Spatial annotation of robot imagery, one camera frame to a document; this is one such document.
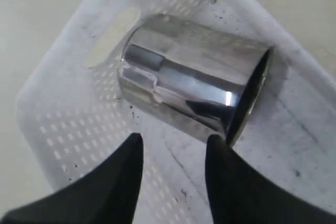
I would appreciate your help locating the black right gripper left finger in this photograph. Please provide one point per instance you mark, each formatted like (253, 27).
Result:
(107, 194)

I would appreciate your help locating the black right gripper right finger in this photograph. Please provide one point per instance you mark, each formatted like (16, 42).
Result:
(237, 193)

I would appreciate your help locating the steel cup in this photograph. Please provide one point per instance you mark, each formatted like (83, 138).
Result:
(199, 80)

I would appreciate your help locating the white perforated plastic basket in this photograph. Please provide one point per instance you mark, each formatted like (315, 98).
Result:
(73, 116)

